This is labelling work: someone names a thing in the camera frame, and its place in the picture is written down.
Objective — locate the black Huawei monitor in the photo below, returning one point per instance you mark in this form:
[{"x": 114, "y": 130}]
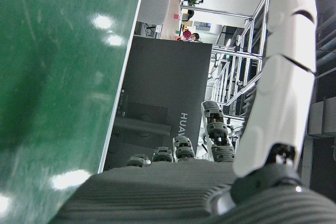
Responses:
[{"x": 162, "y": 77}]

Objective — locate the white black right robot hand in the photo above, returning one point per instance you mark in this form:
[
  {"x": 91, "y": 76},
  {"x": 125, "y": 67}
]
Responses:
[{"x": 162, "y": 195}]

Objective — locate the green conveyor belt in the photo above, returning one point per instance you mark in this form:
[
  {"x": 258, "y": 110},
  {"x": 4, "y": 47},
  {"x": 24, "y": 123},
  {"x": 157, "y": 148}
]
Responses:
[{"x": 52, "y": 77}]

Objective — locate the aluminium frame structure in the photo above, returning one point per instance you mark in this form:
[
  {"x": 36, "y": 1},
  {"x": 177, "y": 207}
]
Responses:
[{"x": 256, "y": 16}]

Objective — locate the person in red shirt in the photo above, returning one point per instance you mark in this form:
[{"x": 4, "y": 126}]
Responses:
[{"x": 190, "y": 35}]

